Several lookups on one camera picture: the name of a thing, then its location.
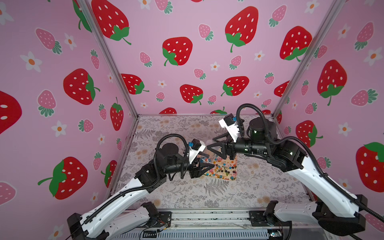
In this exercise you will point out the clear candy jar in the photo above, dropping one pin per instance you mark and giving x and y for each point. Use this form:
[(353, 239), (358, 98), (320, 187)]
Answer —
[(207, 157)]

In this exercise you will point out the floral yellow tray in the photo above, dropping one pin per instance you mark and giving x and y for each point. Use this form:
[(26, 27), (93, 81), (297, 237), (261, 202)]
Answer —
[(223, 169)]

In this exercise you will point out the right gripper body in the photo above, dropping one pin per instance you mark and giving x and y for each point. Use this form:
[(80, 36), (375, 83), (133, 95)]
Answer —
[(228, 149)]

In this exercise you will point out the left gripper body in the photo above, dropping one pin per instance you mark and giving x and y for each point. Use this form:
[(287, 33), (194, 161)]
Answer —
[(192, 171)]

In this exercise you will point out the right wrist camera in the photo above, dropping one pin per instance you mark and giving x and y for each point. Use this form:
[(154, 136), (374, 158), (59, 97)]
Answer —
[(229, 122)]

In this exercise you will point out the aluminium front rail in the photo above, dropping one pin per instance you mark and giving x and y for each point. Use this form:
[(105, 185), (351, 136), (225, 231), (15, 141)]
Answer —
[(210, 219)]

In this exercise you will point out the poured candies on tray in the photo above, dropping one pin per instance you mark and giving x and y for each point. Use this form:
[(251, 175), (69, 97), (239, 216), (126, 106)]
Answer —
[(223, 169)]

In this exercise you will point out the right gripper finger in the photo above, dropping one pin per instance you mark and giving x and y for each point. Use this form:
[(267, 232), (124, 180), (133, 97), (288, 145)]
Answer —
[(222, 139), (220, 149)]

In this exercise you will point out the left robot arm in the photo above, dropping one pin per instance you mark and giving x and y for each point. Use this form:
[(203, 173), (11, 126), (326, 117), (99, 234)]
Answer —
[(166, 162)]

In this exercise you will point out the white vented strip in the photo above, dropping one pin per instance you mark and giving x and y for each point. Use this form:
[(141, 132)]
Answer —
[(219, 234)]

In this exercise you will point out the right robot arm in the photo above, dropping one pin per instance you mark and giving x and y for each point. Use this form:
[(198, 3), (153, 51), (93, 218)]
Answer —
[(333, 211)]

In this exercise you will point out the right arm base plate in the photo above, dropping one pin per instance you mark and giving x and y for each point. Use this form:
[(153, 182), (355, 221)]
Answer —
[(267, 217)]

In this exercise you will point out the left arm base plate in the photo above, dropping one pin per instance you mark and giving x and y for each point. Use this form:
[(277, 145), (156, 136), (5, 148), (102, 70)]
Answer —
[(157, 219)]

